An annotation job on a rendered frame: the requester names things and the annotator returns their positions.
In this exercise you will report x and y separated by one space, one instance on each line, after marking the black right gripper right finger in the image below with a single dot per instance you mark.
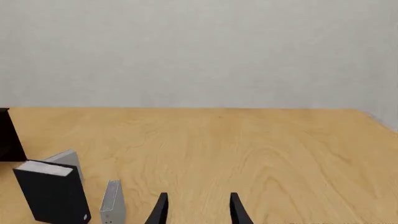
238 212

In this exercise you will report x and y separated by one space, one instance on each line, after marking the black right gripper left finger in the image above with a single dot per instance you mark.
160 211

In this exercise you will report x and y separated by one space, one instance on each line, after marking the black book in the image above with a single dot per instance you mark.
51 193

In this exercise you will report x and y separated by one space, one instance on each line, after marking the dark wooden cabinet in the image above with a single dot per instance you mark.
8 137

